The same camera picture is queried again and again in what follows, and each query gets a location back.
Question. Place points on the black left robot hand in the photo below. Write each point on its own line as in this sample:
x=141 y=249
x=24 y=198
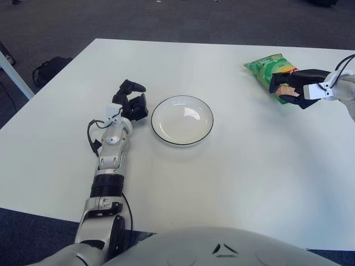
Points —
x=133 y=108

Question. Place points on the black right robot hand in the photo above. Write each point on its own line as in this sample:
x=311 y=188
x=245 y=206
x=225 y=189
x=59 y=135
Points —
x=308 y=77

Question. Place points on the green potato chips bag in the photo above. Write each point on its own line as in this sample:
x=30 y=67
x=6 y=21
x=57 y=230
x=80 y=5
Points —
x=263 y=67

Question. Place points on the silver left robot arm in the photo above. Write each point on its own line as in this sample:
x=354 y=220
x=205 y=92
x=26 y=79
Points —
x=111 y=155

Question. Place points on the white plate with black rim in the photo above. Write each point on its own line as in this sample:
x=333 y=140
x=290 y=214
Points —
x=180 y=122

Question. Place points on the white right wrist connector block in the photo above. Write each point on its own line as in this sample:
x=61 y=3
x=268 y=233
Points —
x=312 y=91

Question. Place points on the white wrist connector block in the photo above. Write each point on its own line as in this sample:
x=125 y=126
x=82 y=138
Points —
x=312 y=91
x=112 y=110

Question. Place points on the white left wrist connector block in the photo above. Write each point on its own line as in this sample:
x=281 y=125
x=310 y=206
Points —
x=112 y=110

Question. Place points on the black backpack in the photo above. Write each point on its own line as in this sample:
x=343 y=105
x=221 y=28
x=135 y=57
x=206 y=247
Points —
x=52 y=69

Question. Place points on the dark shoe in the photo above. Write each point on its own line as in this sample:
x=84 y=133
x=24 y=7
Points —
x=9 y=58

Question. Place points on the grey robot torso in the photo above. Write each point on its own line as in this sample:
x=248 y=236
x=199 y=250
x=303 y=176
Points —
x=208 y=249

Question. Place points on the white table leg frame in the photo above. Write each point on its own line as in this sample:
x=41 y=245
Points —
x=16 y=77

